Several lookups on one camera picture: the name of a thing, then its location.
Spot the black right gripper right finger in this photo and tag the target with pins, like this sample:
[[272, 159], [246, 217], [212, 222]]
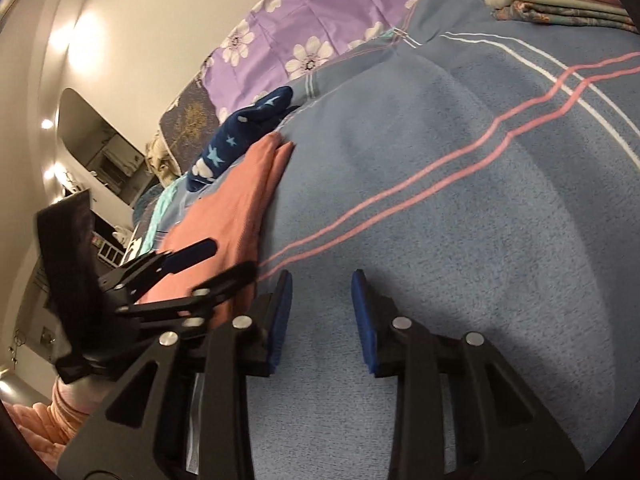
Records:
[[462, 411]]

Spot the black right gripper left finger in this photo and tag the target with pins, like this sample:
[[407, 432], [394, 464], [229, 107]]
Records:
[[180, 411]]

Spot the salmon pink knit garment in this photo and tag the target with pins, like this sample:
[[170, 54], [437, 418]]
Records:
[[230, 212]]

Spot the orange fuzzy sleeve forearm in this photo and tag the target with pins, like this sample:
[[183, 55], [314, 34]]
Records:
[[46, 428]]

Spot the gloved left hand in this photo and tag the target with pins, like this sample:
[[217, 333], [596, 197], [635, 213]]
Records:
[[82, 396]]

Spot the dark brown patterned pillow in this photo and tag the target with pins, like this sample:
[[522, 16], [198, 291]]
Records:
[[183, 132]]

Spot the navy star fleece garment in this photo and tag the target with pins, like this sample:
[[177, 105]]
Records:
[[237, 134]]

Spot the blue striped bed sheet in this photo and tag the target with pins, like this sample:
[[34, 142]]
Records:
[[485, 175]]

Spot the purple floral pillow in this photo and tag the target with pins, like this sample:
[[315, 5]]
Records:
[[283, 40]]

